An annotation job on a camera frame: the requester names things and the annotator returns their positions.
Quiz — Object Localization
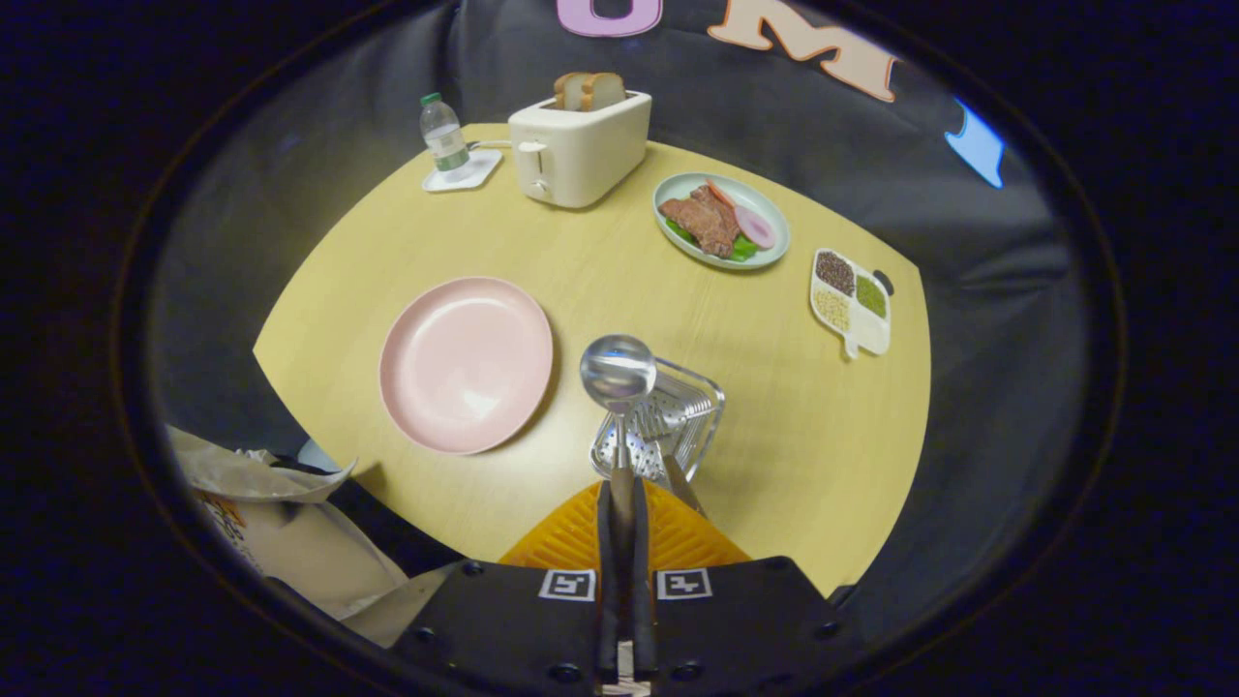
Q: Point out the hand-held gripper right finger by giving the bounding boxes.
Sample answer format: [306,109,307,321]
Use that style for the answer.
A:
[631,477,860,697]

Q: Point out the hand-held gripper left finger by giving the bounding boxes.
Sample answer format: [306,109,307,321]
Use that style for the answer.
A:
[392,481,620,697]

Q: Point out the metal fork with wooden handle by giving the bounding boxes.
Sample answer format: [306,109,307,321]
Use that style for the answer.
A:
[634,399,708,519]

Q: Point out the metal spoon with wooden handle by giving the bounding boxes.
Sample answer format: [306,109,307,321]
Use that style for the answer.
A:
[580,335,658,669]

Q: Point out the dark cloth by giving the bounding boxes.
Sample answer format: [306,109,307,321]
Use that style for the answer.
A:
[271,455,468,580]

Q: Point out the pink round plate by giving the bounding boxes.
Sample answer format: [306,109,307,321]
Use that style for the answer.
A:
[378,277,555,456]

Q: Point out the crumpled brown paper bag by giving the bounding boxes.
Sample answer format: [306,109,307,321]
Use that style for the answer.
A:
[166,424,456,648]

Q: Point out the white divided grain tray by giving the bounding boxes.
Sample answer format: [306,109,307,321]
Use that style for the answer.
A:
[810,248,892,361]

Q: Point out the green lettuce leaf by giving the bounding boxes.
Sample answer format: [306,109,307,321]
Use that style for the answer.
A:
[665,218,761,262]

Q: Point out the brown cooked meat slices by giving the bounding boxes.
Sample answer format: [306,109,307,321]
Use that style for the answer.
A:
[660,186,741,258]

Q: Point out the pink round ham slice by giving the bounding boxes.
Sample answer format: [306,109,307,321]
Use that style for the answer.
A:
[734,204,777,251]

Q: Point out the pale green oval plate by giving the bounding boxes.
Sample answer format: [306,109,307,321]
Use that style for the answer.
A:
[653,172,792,270]

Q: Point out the white square coaster tray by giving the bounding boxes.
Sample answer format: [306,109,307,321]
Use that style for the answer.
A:
[422,148,504,193]

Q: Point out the cream white toaster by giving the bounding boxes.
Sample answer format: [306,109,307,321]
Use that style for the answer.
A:
[508,90,652,210]

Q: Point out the clear plastic water bottle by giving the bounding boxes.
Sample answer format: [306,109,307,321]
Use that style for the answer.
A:
[419,93,471,181]

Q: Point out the black backdrop cloth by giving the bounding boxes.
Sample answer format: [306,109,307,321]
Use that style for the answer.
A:
[145,0,1095,640]

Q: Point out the metal wire drain basket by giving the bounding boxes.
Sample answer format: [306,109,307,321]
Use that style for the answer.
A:
[589,356,726,485]

